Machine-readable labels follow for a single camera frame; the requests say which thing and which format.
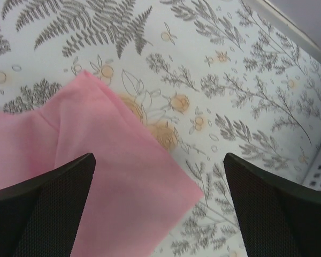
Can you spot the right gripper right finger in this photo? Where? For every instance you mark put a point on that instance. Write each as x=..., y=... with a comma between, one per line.
x=277, y=217

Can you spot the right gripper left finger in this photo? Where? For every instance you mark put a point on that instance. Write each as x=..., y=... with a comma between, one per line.
x=41, y=216

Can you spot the pink t-shirt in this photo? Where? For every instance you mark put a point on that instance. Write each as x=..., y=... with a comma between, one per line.
x=138, y=193

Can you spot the floral patterned table mat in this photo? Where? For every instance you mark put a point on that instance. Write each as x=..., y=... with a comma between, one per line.
x=205, y=77

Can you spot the aluminium table frame rail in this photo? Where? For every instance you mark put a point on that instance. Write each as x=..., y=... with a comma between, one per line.
x=271, y=13

